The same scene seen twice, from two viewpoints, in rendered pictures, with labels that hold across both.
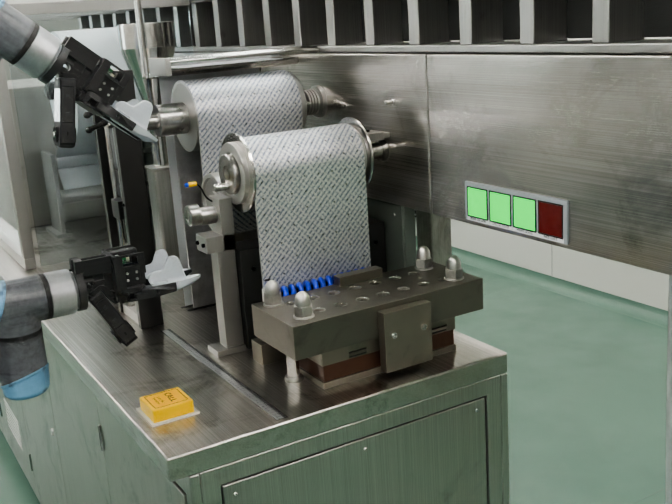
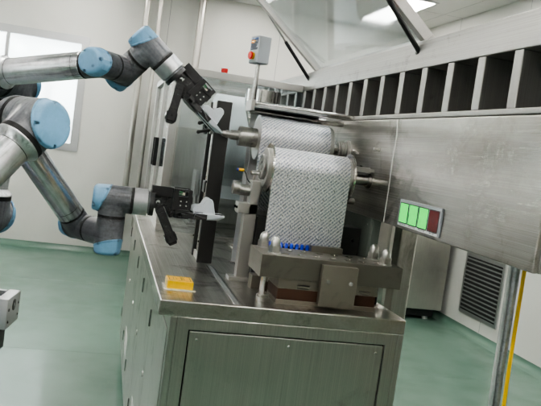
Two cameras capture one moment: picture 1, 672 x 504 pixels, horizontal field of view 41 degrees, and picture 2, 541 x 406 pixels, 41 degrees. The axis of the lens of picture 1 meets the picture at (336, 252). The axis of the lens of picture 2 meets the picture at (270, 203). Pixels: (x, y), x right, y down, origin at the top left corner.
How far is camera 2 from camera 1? 64 cm
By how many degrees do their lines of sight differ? 19
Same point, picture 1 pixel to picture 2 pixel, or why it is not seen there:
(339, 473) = (266, 355)
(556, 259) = not seen: outside the picture
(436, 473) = (336, 385)
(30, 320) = (118, 209)
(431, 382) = (344, 319)
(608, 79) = (472, 131)
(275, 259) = (275, 224)
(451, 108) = (403, 152)
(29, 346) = (113, 223)
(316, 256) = (303, 231)
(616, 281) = not seen: outside the picture
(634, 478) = not seen: outside the picture
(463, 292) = (386, 273)
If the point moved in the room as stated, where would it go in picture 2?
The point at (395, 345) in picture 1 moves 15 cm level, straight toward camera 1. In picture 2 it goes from (328, 289) to (311, 297)
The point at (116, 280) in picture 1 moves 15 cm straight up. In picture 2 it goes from (172, 202) to (179, 148)
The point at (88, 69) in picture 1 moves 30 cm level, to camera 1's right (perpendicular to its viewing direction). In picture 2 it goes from (193, 83) to (295, 94)
